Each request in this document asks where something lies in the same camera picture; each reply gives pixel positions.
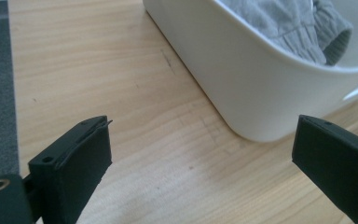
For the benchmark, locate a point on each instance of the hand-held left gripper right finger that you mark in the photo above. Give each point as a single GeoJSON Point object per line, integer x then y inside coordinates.
{"type": "Point", "coordinates": [338, 165]}

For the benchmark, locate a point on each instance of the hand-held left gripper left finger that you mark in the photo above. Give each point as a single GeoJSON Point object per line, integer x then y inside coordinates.
{"type": "Point", "coordinates": [74, 168]}

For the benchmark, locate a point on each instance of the white plastic bin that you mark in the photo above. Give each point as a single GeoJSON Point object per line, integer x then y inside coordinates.
{"type": "Point", "coordinates": [245, 87]}

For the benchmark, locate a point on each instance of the grey shorts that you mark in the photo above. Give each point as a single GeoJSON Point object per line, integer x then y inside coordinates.
{"type": "Point", "coordinates": [286, 25]}

